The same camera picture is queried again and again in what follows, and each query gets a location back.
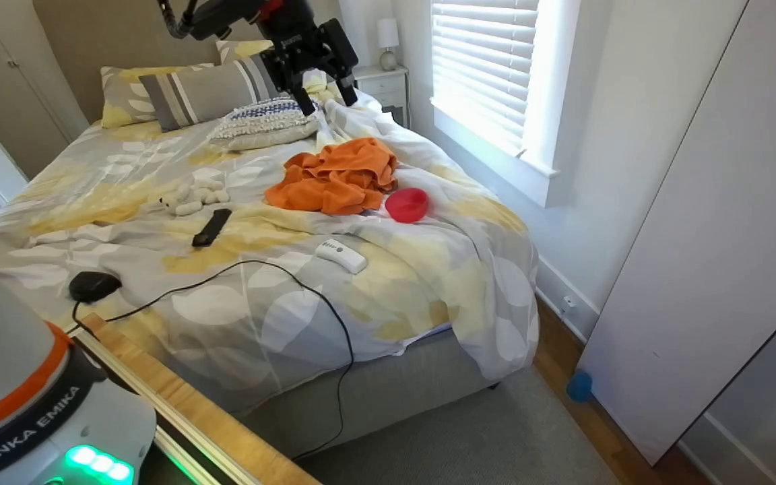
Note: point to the black remote control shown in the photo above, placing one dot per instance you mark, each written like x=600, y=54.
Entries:
x=211, y=230

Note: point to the wooden table edge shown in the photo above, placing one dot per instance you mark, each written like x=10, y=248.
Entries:
x=245, y=457

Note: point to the white table lamp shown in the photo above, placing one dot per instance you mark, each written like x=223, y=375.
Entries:
x=389, y=45

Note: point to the grey bed base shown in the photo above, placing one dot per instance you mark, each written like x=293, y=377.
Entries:
x=370, y=396

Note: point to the grey headboard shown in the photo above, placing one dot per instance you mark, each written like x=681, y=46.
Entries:
x=111, y=34

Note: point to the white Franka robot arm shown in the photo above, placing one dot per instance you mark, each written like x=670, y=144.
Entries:
x=64, y=422

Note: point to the white leaning board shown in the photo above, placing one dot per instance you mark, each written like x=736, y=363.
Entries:
x=696, y=294

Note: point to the white plush toy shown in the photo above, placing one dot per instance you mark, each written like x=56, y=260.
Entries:
x=192, y=194

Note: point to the orange cloth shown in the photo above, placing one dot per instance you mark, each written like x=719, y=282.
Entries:
x=344, y=178

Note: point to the black computer mouse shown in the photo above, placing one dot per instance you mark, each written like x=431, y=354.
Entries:
x=94, y=286

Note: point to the white nightstand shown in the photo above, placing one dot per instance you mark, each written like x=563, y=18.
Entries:
x=389, y=88

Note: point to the yellow grey floral duvet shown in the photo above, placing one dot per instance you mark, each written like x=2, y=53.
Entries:
x=259, y=311

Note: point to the blue white beaded pillow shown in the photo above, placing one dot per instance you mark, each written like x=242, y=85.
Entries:
x=263, y=125

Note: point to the white remote control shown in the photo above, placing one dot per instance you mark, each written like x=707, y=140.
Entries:
x=342, y=253

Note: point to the grey striped pillow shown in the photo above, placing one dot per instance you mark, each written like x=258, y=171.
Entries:
x=202, y=94

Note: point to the yellow floral pillow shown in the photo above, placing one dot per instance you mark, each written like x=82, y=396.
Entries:
x=125, y=101

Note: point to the white window blinds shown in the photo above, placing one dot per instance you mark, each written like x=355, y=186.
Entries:
x=480, y=54

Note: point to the blue ball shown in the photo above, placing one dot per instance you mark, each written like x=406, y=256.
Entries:
x=581, y=385

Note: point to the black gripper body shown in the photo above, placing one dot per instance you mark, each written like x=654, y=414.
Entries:
x=308, y=46

